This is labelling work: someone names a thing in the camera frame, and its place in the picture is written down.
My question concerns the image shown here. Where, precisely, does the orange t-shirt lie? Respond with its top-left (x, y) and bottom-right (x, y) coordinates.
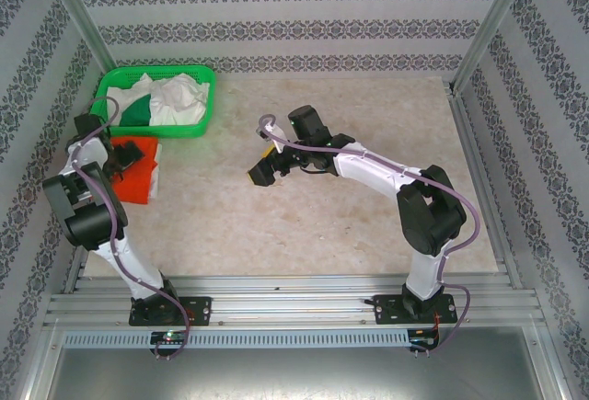
top-left (110, 136), bottom-right (160, 206)

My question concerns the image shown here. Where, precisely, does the green t-shirt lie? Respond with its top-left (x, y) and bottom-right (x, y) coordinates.
top-left (119, 94), bottom-right (153, 127)

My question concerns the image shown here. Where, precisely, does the green plastic basket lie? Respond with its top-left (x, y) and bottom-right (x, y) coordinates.
top-left (88, 64), bottom-right (217, 140)

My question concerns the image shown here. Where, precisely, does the left controller circuit board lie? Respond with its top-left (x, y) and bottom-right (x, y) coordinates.
top-left (150, 330), bottom-right (192, 345)

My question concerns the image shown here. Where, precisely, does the controller circuit board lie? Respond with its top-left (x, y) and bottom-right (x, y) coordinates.
top-left (150, 330), bottom-right (192, 345)
top-left (409, 328), bottom-right (441, 350)

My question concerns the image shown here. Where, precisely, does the grey sheet metal panel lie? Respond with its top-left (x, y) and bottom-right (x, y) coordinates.
top-left (43, 348), bottom-right (565, 400)

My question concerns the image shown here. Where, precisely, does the right controller circuit board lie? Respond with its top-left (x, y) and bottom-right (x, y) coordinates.
top-left (409, 328), bottom-right (441, 350)

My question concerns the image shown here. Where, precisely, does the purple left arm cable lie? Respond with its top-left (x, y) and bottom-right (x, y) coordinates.
top-left (68, 96), bottom-right (192, 360)

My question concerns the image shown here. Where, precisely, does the aluminium corner post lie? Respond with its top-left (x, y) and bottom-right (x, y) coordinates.
top-left (448, 0), bottom-right (539, 97)
top-left (43, 0), bottom-right (117, 70)

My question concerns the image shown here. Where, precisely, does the aluminium side rail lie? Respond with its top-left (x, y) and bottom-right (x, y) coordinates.
top-left (448, 89), bottom-right (525, 291)
top-left (63, 246), bottom-right (91, 294)

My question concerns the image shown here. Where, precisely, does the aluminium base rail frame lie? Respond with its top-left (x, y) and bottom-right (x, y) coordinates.
top-left (43, 273), bottom-right (544, 327)

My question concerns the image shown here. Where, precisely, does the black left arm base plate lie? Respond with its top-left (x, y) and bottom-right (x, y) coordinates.
top-left (128, 296), bottom-right (213, 327)

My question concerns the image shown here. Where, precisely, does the grey slotted cable duct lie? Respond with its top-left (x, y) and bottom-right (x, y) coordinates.
top-left (62, 329), bottom-right (410, 349)

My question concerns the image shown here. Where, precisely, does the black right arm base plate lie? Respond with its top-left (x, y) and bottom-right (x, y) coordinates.
top-left (373, 292), bottom-right (456, 326)

